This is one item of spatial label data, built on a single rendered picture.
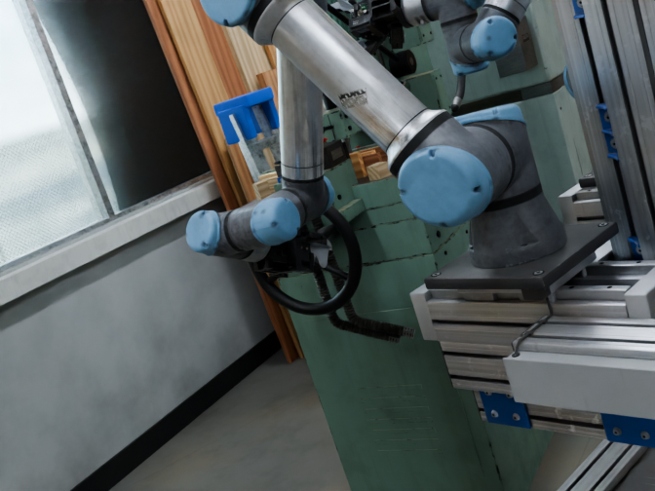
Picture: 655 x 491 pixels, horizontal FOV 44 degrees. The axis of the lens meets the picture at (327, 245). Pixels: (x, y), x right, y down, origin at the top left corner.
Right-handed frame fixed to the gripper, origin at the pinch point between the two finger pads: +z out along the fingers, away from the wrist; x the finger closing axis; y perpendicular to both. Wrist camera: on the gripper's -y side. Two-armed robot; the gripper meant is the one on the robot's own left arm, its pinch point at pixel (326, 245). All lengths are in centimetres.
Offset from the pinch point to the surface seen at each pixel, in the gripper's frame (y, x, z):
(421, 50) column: -62, -4, 52
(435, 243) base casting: -2.6, 8.6, 29.0
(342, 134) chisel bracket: -31.8, -10.2, 22.1
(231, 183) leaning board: -63, -132, 107
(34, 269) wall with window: -19, -140, 21
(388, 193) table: -13.8, 3.1, 19.8
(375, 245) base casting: -3.9, -4.6, 24.5
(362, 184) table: -16.8, -2.6, 17.9
